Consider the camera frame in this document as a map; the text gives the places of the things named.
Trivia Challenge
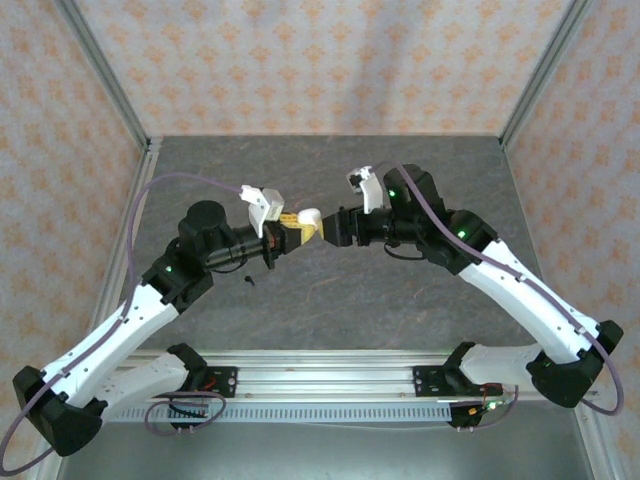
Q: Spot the small wired circuit board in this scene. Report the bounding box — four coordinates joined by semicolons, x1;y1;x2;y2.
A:
169;378;225;419
469;382;519;417

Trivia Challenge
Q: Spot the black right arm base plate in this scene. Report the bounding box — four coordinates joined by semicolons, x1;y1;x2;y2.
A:
412;364;464;400

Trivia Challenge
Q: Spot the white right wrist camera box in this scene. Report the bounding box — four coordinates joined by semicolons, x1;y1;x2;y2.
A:
345;164;387;215

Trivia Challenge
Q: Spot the grey metal lower panel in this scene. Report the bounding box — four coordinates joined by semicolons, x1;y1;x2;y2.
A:
54;422;594;480

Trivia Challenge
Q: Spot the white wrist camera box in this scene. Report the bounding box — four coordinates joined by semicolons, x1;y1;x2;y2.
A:
239;184;287;238
345;164;387;215

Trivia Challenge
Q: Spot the aluminium frame post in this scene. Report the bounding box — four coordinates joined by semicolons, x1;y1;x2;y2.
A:
52;0;152;151
498;0;597;150

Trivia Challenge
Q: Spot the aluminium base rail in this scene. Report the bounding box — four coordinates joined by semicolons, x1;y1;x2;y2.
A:
107;349;599;401

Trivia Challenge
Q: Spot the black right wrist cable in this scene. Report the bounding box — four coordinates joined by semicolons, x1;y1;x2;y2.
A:
382;242;426;262

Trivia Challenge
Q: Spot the grey slotted cable duct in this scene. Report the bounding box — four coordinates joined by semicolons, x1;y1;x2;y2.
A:
107;404;454;424

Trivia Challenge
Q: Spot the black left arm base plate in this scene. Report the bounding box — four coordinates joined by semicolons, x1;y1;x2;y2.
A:
197;366;239;400

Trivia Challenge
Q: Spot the aluminium side rail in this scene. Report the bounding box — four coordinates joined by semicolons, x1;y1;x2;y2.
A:
92;137;163;361

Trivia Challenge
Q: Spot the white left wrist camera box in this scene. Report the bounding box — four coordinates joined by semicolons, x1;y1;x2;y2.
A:
239;184;287;238

